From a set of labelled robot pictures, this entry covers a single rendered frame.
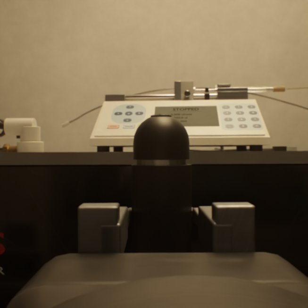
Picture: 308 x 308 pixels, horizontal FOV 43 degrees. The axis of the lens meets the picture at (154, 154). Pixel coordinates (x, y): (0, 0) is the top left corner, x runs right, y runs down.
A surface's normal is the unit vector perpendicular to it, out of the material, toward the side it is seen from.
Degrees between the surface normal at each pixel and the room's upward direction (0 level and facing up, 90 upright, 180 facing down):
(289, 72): 90
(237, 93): 90
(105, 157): 90
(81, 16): 90
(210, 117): 37
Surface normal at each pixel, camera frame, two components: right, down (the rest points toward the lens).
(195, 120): -0.04, -0.80
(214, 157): 0.01, 0.00
